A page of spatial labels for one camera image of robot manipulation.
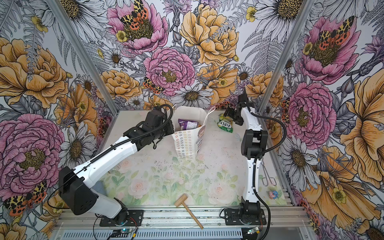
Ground white flower-print paper bag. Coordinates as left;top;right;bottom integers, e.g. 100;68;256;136
172;106;216;160

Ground small pink blue toy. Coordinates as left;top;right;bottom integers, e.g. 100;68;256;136
269;190;279;200

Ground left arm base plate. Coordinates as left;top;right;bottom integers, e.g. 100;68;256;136
99;210;144;227

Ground purple candy bag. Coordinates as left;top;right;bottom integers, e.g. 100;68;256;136
178;119;201;131

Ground black corrugated right cable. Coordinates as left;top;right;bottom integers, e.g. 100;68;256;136
250;111;288;240

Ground metal wire tongs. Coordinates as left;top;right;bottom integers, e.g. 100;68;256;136
261;161;277;187

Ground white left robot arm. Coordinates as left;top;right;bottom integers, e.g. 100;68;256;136
58;104;175;226

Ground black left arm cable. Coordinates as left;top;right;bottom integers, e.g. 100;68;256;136
46;103;174;210

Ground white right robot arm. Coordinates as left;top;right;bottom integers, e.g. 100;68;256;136
225;91;268;226

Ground green Fox's spring tea bag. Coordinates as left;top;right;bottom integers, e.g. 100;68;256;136
217;114;233;133

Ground wooden mallet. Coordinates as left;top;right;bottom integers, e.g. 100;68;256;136
174;194;204;230

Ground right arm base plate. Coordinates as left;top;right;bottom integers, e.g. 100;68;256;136
220;208;267;226

